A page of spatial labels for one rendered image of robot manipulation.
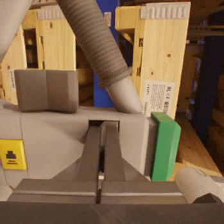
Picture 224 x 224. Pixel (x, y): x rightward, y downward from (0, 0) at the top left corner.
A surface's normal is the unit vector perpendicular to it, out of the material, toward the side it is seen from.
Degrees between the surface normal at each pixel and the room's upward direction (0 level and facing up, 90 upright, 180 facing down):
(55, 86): 91
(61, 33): 90
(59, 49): 90
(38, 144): 74
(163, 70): 90
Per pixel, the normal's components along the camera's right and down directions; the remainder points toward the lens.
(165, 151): 0.02, 0.29
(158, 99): -0.25, 0.28
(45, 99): 0.31, 0.28
